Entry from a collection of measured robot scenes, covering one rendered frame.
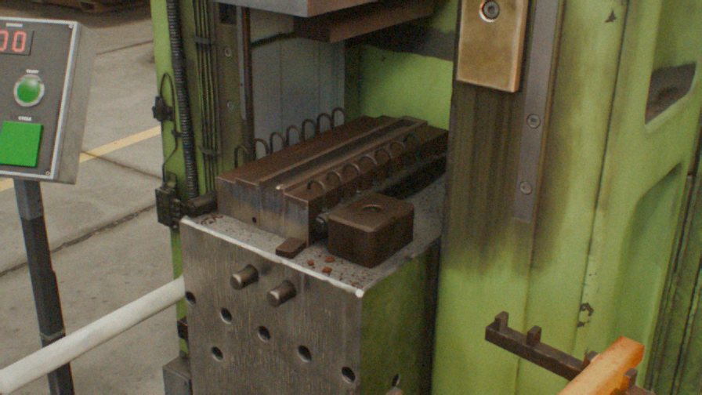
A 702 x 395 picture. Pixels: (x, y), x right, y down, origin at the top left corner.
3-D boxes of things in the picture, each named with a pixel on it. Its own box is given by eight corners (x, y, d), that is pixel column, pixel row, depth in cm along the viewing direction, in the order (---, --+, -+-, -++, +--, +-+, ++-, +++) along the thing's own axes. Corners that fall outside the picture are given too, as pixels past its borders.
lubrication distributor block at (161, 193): (176, 244, 163) (171, 183, 157) (157, 235, 166) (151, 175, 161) (189, 237, 165) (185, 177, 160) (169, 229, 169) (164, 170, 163)
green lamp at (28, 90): (30, 106, 136) (27, 82, 134) (15, 102, 139) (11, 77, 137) (46, 103, 138) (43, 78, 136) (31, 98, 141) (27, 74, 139)
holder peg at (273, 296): (278, 310, 117) (277, 295, 116) (265, 304, 118) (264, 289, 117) (296, 299, 120) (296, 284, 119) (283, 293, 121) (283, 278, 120)
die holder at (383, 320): (354, 527, 129) (360, 292, 111) (193, 429, 150) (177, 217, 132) (510, 365, 170) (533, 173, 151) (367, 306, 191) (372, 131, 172)
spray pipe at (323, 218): (323, 237, 121) (323, 219, 119) (309, 231, 122) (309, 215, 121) (440, 170, 146) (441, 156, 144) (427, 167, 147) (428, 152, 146)
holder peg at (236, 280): (240, 293, 121) (240, 278, 120) (228, 288, 123) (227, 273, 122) (258, 283, 124) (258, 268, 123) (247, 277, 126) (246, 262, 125)
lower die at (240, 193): (308, 246, 123) (308, 196, 120) (218, 211, 134) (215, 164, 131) (446, 167, 154) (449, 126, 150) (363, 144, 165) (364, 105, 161)
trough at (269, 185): (284, 197, 123) (284, 188, 122) (258, 188, 126) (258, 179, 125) (427, 128, 154) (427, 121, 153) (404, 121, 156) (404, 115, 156)
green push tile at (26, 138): (34, 166, 135) (41, 124, 136) (-5, 162, 136) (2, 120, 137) (40, 168, 137) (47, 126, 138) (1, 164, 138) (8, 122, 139)
